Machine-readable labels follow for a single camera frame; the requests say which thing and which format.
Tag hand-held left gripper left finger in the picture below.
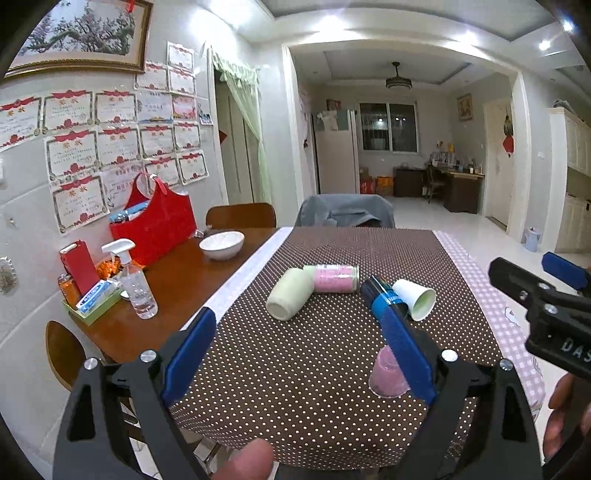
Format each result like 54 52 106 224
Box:
54 307 218 480

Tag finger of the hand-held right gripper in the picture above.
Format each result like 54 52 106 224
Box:
488 257 557 308
541 251 591 292

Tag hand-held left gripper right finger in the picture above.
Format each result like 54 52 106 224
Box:
379 307 543 480

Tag white cup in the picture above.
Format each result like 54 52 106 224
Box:
392 278 437 322

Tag blue and black cup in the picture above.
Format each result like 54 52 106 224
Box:
360 276 413 320

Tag pink patterned cup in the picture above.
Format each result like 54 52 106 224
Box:
302 264 360 294

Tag pale green cup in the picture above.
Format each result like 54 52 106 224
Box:
266 268 315 322

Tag plain pink cup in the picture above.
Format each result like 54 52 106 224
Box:
368 345 411 398

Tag person's right hand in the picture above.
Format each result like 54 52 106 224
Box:
542 374 578 462

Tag person's left hand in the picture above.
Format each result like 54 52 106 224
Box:
213 438 276 480

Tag pink checked tablecloth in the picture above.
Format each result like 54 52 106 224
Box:
436 231 548 418

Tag wooden table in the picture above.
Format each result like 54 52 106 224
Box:
68 226 279 366

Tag clear spray bottle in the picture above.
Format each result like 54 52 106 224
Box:
101 239 158 320

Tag cream cabinet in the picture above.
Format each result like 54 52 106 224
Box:
547 107 591 254

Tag green tray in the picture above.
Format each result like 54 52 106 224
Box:
63 292 123 326

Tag brown dotted tablecloth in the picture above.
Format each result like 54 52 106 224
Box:
168 226 505 472

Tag white bowl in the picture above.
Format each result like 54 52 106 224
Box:
199 231 245 261

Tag blue and white box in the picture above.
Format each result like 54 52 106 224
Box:
75 279 116 315

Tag dark wooden desk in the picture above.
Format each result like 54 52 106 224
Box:
393 164 485 214

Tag white door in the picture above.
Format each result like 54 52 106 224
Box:
482 99 514 227

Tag red bag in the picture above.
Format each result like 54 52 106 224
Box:
109 172 198 268

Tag round wooden stool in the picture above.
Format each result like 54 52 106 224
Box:
45 320 88 392

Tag orange packet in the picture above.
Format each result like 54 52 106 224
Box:
58 273 83 305

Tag red box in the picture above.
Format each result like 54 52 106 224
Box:
59 240 100 296

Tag wooden chair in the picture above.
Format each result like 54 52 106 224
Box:
205 202 277 230

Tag red hanging ornament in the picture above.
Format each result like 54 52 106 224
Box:
502 107 515 158

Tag chair with grey jacket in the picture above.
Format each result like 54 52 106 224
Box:
294 194 396 229

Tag red cartons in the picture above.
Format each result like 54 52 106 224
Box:
359 175 394 197

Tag window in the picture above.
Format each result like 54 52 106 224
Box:
358 102 420 153

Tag white refrigerator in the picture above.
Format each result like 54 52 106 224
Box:
313 110 360 195

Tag ceiling lamp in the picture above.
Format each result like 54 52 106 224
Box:
385 61 413 91

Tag green door curtain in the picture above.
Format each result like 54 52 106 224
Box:
211 50 271 204

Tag framed tree painting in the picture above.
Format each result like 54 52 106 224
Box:
2 0 155 80

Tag wall of certificates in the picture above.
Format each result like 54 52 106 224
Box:
0 41 214 234

